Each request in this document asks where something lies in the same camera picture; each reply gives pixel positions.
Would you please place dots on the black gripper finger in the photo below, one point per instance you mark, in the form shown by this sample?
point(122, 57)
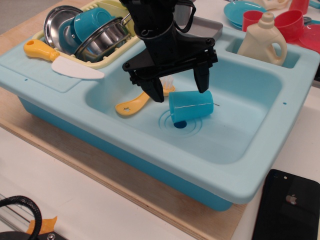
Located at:
point(202, 76)
point(153, 88)

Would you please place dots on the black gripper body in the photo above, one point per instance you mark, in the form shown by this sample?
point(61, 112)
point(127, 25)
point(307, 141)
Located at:
point(167, 51)

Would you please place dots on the blue plastic cup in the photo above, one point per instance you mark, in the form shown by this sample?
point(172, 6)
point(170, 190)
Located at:
point(188, 105)

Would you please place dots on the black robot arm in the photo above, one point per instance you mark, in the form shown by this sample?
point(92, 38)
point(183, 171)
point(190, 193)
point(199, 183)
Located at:
point(156, 11)

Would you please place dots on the red plastic cup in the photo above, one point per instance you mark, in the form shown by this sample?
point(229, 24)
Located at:
point(250, 17)

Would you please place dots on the red tall cup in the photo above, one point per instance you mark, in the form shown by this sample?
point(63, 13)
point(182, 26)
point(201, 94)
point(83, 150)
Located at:
point(301, 5)

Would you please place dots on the yellow dish brush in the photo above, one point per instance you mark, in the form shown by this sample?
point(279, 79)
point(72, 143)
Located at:
point(133, 106)

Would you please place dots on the cream detergent bottle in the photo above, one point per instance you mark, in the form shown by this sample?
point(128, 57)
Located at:
point(264, 42)

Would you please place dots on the steel pot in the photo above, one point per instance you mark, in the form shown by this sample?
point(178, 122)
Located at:
point(104, 41)

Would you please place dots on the pale yellow dish rack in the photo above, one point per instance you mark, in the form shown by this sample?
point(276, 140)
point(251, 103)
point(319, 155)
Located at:
point(115, 8)

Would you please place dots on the blue plate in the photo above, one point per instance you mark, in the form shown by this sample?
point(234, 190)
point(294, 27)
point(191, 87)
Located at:
point(234, 11)

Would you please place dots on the blue bowl in rack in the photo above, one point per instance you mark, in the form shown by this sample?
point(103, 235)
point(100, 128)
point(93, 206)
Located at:
point(87, 22)

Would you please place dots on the light blue toy sink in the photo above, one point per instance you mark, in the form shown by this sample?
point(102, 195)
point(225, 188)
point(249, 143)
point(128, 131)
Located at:
point(218, 160)

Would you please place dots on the cream toy object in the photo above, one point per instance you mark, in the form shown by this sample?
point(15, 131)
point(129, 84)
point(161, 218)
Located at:
point(272, 4)

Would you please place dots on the red plastic bowl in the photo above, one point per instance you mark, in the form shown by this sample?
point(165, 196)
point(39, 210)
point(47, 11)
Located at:
point(290, 24)

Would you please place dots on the steel pot lid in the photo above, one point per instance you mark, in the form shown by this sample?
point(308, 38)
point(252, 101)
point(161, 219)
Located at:
point(59, 30)

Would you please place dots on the red plate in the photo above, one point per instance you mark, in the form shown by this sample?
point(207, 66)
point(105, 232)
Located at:
point(311, 37)

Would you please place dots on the plywood board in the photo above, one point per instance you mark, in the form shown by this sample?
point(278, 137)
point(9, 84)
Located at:
point(93, 195)

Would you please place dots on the black smartphone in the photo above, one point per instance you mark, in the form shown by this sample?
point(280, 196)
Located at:
point(289, 208)

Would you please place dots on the orange tape piece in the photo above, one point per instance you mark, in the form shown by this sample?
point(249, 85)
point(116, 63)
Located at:
point(47, 226)

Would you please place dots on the yellow handled toy knife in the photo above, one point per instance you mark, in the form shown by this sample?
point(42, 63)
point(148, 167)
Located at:
point(35, 48)

